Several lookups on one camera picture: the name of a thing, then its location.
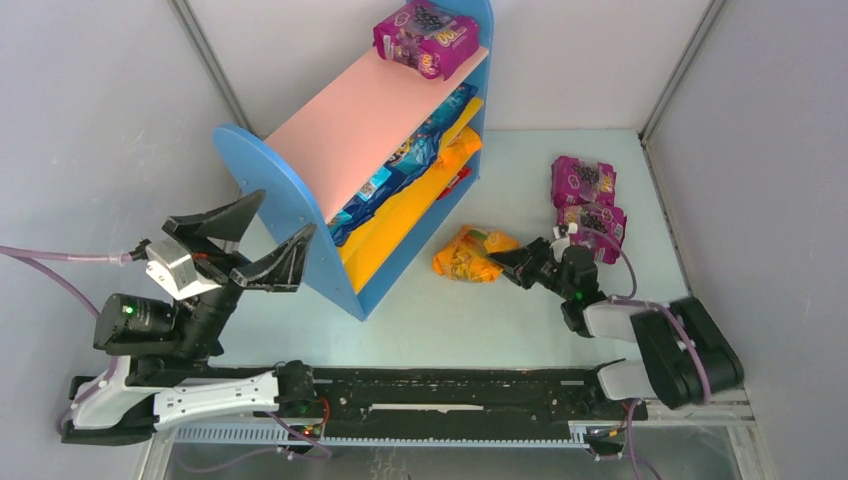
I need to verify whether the orange candy bag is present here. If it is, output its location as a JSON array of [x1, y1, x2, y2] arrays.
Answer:
[[431, 225, 520, 283], [434, 126, 483, 170]]

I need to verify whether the purple candy bag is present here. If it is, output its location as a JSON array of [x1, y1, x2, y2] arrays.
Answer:
[[372, 1, 480, 80], [557, 203, 627, 265], [551, 155, 617, 208]]

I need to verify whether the blue Slendy candy bag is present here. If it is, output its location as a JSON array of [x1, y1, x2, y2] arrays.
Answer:
[[328, 166, 399, 247]]

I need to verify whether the blue Blendy candy bag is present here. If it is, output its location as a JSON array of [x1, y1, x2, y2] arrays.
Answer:
[[384, 125, 445, 191]]

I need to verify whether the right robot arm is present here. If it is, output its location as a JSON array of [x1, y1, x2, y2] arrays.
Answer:
[[489, 238, 745, 409]]

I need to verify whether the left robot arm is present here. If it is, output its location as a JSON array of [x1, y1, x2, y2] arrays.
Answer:
[[58, 190, 317, 446]]

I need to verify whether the red candy bag in shelf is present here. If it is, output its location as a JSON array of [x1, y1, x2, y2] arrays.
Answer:
[[437, 165, 473, 200]]

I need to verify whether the orange candy bag in shelf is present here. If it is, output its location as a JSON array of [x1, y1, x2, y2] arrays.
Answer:
[[434, 126, 483, 170]]

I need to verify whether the blue wooden shelf unit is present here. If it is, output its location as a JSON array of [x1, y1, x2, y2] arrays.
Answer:
[[213, 1, 494, 320]]

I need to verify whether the blue candy bag in shelf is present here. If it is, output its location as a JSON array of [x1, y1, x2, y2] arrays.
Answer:
[[428, 82, 478, 133]]

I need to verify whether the purple candy bag on shelf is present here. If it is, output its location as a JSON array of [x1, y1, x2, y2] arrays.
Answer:
[[372, 1, 480, 80]]

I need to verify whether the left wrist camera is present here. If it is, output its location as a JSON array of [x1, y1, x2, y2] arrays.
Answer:
[[145, 238, 221, 300]]

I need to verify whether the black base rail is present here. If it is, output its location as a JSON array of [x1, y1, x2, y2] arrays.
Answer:
[[254, 360, 637, 446]]

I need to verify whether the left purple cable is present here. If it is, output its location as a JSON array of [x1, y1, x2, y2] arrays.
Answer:
[[0, 245, 134, 432]]

